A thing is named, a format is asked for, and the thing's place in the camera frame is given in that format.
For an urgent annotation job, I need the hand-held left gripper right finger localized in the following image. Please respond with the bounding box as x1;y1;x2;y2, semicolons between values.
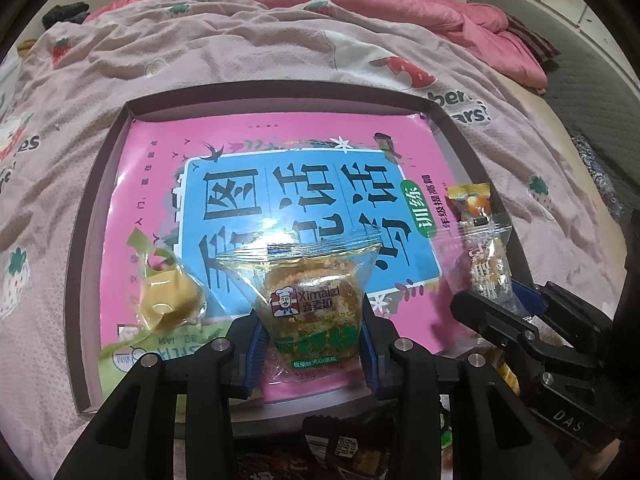
359;300;573;480

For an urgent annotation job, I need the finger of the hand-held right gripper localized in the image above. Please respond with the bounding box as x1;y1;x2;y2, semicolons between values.
450;290;539;362
514;280;613;356

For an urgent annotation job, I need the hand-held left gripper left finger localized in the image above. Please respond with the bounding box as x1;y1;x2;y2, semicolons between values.
52;310;267;480

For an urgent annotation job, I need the clear nougat packet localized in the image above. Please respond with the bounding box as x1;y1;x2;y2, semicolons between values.
432;225;518;321

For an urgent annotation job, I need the clear brown cake packet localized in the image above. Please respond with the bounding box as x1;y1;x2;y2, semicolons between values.
220;242;383;391

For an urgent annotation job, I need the dark chocolate bar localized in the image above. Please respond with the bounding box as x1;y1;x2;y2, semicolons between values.
302;407;396;480

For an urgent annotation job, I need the pale green pastry packet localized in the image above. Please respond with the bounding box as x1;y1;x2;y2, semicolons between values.
97;227;231;378

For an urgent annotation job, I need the small yellow candy packet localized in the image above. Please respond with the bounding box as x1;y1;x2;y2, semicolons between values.
446;183;493;228

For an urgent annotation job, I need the dark shallow box tray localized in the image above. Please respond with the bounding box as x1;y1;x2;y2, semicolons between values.
66;79;536;443

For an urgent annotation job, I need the dark patterned cloth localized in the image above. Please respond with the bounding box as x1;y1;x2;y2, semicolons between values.
572;135;626;221

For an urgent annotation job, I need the pink and blue book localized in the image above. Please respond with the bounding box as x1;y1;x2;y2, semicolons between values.
100;110;501;406

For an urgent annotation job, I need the beige bed sheet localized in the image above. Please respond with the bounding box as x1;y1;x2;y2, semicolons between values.
515;77;591;171

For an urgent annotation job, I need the dark striped pillow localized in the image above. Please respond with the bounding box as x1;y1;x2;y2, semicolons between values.
505;15;561;63

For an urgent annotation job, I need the pink strawberry printed blanket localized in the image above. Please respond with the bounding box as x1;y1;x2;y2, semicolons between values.
0;0;621;480

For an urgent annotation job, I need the dark clothes pile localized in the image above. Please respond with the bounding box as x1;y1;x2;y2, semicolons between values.
42;1;90;28

